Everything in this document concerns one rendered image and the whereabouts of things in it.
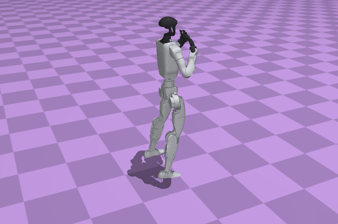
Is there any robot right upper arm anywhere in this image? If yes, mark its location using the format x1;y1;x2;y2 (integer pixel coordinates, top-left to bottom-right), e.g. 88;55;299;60
169;45;191;78

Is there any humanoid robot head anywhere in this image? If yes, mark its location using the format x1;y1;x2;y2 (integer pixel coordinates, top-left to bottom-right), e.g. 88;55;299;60
158;16;177;44

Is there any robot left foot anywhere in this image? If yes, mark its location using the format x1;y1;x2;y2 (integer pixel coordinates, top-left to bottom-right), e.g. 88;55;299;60
144;148;165;158

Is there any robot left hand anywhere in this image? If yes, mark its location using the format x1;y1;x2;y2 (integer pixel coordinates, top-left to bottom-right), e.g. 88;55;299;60
178;30;187;48

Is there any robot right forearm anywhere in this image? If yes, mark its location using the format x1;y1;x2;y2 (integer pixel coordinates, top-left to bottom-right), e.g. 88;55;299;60
185;48;198;76

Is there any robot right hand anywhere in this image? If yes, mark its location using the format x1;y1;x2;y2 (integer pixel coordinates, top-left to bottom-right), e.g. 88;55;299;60
183;34;196;53

